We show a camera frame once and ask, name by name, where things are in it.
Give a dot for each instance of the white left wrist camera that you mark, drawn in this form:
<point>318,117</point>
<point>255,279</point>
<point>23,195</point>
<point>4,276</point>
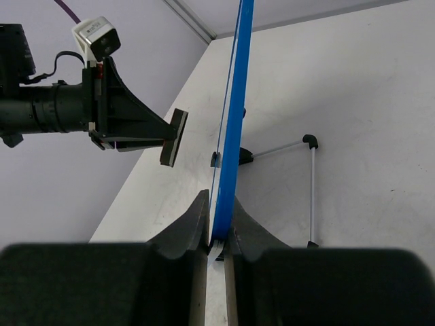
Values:
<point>96,39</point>

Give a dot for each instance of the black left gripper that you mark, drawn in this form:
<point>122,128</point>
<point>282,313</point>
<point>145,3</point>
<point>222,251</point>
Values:
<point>124,118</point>

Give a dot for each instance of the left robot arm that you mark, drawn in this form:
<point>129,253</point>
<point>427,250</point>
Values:
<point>28,108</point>

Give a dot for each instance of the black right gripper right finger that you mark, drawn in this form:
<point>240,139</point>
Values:
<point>270,283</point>

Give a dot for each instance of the blue-framed whiteboard with stand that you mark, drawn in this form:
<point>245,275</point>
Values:
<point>225,160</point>

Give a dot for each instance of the aluminium frame post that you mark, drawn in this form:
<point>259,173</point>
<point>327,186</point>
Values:
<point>182,10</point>

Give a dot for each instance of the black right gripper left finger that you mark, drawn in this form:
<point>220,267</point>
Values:
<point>158,282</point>

